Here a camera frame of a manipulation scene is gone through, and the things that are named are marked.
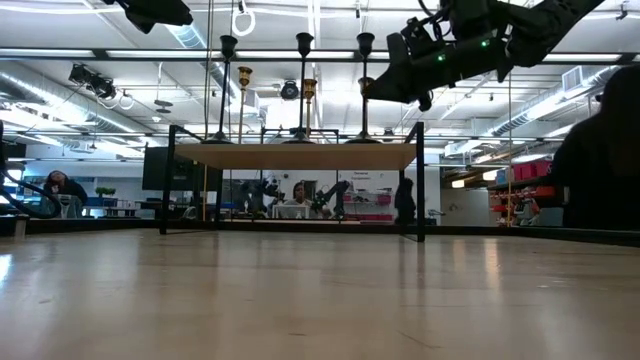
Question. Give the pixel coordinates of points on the black candle stick holder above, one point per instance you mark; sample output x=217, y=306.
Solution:
x=228, y=47
x=304, y=45
x=365, y=45

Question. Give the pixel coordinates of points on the gold candle stick holder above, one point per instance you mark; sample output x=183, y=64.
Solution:
x=244, y=75
x=310, y=89

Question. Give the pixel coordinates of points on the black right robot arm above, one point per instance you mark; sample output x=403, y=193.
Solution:
x=545, y=30

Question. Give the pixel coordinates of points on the black lab robot arm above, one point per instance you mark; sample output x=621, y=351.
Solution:
x=260, y=192
x=330, y=192

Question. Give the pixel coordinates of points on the black ceiling-mounted device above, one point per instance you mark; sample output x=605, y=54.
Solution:
x=95, y=82

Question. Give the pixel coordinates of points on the person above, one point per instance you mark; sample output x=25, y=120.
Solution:
x=65, y=189
x=600, y=170
x=404, y=200
x=298, y=192

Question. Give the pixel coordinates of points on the storage rack pink bins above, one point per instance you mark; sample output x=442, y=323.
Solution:
x=367, y=205

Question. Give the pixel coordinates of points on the storage rack red bins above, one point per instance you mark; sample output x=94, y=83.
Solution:
x=530, y=171

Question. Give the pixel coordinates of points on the large black display screen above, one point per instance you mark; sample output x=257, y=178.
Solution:
x=185, y=170

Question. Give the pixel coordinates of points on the small green plant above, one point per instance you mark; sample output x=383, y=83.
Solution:
x=105, y=191

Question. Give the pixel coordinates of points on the black overhead camera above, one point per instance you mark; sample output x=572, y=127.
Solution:
x=289, y=91

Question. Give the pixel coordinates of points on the black aluminium table frame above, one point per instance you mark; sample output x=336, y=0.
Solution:
x=475, y=231

